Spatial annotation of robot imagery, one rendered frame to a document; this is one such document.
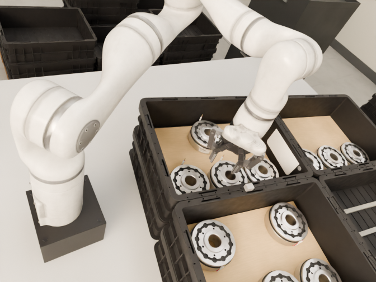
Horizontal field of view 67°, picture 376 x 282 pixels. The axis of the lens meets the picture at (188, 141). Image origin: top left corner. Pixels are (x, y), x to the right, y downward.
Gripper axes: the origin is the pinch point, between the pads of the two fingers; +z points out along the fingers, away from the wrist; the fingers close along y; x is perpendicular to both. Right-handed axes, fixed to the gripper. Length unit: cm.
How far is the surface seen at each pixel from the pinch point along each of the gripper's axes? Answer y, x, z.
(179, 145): 12.6, -3.9, 6.7
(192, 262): -1.4, 27.8, -3.5
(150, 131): 19.1, 5.4, -3.4
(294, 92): -20, -82, 20
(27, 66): 95, -34, 43
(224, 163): -0.4, -2.9, 3.4
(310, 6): -12, -156, 5
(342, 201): -37.4, -14.6, 6.9
